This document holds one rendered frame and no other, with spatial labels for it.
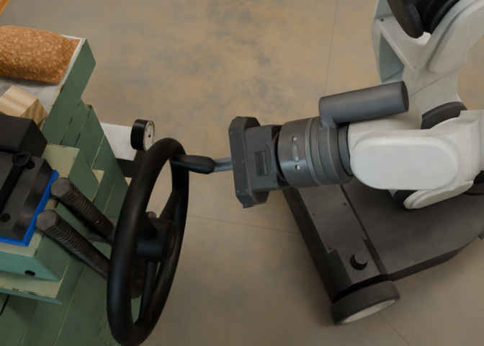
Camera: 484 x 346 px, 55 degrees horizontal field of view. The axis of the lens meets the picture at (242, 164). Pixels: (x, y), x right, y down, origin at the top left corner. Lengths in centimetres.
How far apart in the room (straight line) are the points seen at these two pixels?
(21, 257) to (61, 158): 12
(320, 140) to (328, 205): 86
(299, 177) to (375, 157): 10
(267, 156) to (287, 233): 97
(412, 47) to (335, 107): 34
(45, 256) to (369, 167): 37
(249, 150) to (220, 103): 121
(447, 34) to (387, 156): 29
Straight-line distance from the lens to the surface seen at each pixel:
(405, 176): 52
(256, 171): 61
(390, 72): 101
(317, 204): 139
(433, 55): 79
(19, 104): 69
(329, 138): 55
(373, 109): 54
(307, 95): 186
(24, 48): 77
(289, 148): 57
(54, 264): 59
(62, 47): 77
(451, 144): 51
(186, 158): 64
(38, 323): 83
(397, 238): 143
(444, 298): 160
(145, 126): 92
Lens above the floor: 143
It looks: 60 degrees down
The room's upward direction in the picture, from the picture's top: straight up
